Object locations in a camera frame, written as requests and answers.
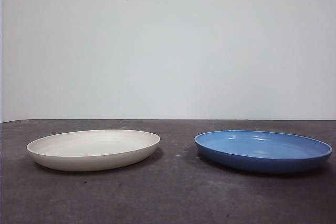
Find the white round plate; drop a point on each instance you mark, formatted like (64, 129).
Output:
(92, 145)

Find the blue round plate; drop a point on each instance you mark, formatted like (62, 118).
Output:
(262, 165)

